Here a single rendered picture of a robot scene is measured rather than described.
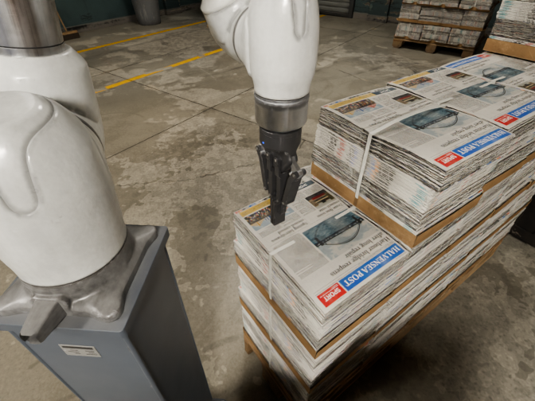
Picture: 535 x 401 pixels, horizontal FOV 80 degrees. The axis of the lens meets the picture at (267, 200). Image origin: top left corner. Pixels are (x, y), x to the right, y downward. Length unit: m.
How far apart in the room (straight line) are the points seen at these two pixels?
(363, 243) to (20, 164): 0.69
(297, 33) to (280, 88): 0.08
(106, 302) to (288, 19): 0.46
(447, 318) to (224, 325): 1.07
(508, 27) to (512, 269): 1.26
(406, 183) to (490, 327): 1.25
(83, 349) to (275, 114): 0.48
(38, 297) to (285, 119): 0.43
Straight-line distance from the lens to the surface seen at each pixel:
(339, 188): 0.93
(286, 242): 0.80
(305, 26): 0.48
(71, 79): 0.59
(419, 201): 0.77
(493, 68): 1.42
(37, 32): 0.59
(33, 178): 0.42
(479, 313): 1.94
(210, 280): 1.77
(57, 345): 0.65
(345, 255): 0.79
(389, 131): 0.82
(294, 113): 0.52
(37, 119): 0.43
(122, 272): 0.54
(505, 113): 1.05
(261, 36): 0.48
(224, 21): 0.59
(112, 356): 0.63
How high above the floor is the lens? 1.42
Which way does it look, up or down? 40 degrees down
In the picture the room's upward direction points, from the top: straight up
